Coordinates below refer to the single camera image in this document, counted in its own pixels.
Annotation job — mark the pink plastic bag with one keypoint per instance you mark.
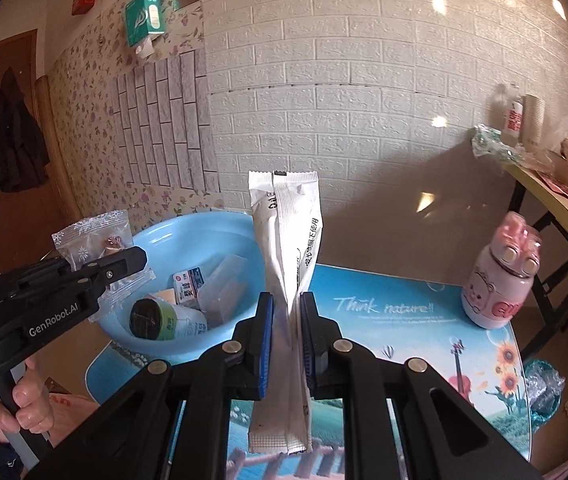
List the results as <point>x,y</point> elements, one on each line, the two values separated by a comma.
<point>66,405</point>

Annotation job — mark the green and white canister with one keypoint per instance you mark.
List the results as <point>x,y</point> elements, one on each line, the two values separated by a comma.
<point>174,322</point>

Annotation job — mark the green tissue box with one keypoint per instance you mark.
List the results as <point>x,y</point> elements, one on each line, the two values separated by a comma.
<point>146,15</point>

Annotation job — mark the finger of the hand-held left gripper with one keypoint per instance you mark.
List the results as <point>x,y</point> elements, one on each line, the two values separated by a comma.
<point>114,262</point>

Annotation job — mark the white box with red label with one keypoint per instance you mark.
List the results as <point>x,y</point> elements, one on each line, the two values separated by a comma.
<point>189,285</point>

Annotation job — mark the person's left hand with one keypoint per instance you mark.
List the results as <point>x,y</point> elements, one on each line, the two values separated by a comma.
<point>29,400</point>

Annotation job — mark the long white sachet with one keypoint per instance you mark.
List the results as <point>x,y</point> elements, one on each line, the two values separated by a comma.
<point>284,240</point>

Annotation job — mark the clear bottle with red label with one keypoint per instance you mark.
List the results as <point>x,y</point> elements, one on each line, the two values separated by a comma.
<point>513,120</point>

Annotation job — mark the yellow top side table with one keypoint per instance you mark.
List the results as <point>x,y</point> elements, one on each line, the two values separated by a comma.
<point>563,210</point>

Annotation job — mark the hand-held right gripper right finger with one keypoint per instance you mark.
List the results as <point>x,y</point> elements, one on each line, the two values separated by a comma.
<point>310,347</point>

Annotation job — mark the stack of paper cups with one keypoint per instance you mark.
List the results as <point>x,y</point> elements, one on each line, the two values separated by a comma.
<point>533,120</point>

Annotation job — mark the green and white plastic bag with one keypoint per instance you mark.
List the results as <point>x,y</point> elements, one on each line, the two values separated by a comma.
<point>493,145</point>

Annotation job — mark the clear snack packet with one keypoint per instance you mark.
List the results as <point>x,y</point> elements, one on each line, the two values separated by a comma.
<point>89,237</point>

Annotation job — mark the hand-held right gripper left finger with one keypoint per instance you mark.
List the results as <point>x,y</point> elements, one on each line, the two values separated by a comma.
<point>264,347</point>

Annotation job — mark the brown tissue pack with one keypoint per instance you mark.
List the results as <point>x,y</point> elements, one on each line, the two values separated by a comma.
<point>164,296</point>

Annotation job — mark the pink cartoon bear bottle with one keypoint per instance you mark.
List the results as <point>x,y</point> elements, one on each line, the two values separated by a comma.
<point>493,290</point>

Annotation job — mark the round table with printed top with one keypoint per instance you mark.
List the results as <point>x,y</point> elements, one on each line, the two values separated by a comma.
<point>388,320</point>

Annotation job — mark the clear plastic stick box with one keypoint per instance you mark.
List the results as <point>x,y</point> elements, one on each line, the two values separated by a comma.
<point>224,290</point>

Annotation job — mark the dark hanging coat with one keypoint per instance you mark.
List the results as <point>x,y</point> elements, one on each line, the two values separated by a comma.
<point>14,140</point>

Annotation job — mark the light blue plastic basin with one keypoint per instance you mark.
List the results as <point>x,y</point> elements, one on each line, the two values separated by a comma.
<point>164,240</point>

